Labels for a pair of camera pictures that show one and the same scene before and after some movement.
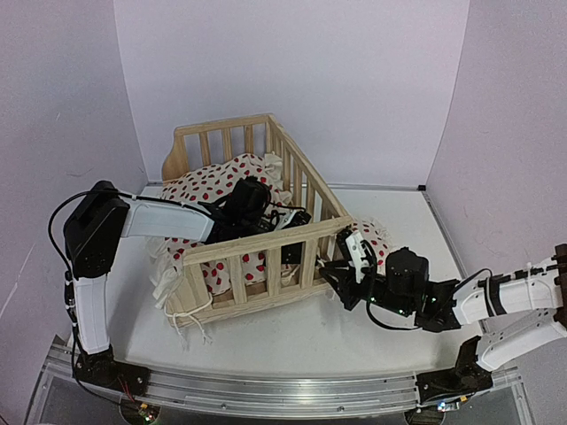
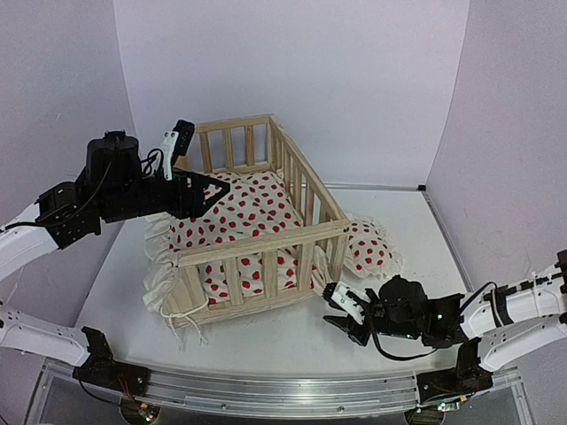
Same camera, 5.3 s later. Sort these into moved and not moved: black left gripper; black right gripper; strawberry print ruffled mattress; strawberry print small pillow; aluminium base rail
Moved: black right gripper; black left gripper; strawberry print ruffled mattress
Not moved: aluminium base rail; strawberry print small pillow
